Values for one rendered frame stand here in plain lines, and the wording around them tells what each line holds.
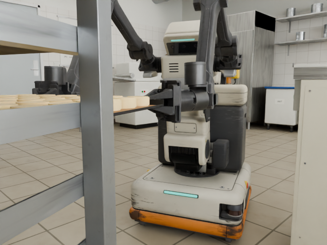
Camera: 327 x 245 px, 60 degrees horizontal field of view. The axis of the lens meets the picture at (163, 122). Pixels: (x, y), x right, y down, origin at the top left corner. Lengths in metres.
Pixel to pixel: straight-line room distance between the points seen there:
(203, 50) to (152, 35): 5.82
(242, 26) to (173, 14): 2.33
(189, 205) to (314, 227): 0.57
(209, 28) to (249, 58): 4.32
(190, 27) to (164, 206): 0.93
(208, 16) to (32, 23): 0.70
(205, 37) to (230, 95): 0.83
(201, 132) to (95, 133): 1.16
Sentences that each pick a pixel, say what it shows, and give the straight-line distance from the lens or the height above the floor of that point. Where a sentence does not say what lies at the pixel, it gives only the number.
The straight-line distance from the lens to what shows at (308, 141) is 1.35.
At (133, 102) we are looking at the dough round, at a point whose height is 0.78.
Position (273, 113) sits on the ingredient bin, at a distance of 5.30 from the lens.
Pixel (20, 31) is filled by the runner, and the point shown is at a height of 0.87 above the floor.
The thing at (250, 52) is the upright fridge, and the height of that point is 1.36.
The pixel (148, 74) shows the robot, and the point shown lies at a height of 0.87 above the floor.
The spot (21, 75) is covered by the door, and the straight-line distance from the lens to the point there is 5.13.
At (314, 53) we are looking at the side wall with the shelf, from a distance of 5.79.
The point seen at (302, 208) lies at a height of 0.28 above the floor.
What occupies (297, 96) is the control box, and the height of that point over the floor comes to 0.76.
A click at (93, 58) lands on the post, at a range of 0.35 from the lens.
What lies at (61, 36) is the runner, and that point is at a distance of 0.34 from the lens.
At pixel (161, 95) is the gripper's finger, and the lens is 0.65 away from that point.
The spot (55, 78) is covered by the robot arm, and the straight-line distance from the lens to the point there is 0.96.
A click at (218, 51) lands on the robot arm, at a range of 1.34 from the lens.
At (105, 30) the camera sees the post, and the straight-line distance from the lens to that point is 0.36.
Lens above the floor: 0.82
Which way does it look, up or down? 8 degrees down
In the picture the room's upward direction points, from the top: straight up
